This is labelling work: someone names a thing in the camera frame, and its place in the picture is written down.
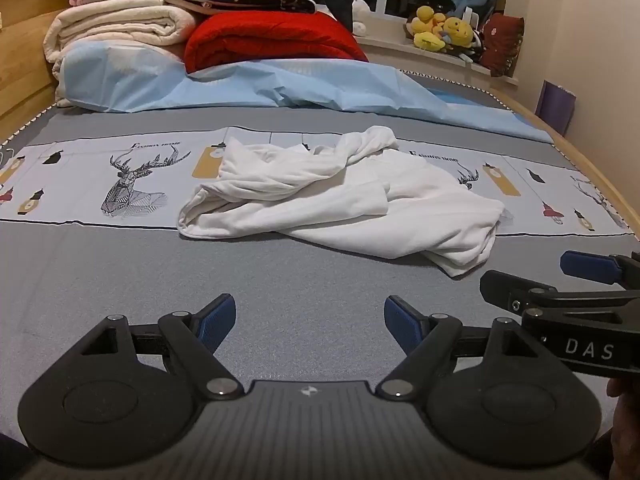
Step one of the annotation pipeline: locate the red folded blanket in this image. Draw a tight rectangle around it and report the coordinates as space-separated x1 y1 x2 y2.
183 12 370 74

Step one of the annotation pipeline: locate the person's right hand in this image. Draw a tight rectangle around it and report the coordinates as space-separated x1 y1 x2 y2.
595 376 640 480

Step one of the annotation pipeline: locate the wooden bed frame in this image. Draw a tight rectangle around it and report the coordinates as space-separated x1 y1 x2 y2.
0 0 640 241

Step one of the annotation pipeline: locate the beige window ledge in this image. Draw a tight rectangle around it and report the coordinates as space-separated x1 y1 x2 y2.
356 12 522 84

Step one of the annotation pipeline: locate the small white plush toy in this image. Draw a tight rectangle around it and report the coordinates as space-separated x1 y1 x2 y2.
351 0 374 37

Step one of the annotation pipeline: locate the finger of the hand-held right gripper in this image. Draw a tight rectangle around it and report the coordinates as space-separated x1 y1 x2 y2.
559 250 640 287
479 269 640 319

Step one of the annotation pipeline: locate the yellow smiling plush toy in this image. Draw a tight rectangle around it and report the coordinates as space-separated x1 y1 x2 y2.
440 16 476 51

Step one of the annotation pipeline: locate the dark red cushion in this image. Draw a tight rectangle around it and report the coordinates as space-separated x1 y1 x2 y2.
481 13 526 78

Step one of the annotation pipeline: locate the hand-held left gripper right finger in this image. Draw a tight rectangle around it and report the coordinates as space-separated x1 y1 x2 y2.
375 295 547 401

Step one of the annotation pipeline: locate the cream folded blanket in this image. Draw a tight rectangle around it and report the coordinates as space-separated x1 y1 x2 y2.
42 0 202 64

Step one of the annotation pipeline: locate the light blue quilt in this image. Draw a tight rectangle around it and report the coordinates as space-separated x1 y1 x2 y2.
54 40 555 144

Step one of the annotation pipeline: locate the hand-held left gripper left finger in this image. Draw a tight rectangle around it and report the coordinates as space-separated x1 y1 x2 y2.
75 293 245 401

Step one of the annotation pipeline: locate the white small garment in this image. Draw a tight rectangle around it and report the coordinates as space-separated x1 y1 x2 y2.
176 126 506 279

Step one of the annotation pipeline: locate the yellow duck plush toy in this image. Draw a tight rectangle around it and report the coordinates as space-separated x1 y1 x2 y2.
411 5 449 52

